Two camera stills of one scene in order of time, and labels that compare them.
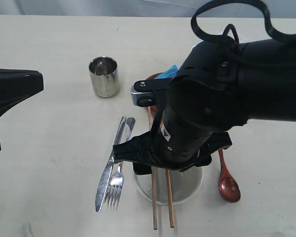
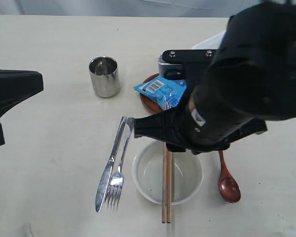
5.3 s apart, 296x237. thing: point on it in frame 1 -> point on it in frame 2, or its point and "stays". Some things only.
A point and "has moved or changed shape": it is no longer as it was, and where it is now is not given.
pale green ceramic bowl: x=183 y=184 stays
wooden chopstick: x=170 y=198 has moved or changed shape
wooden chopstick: x=154 y=177 -> x=164 y=178
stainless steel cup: x=104 y=75 stays
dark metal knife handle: x=104 y=180 stays
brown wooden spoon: x=229 y=187 stays
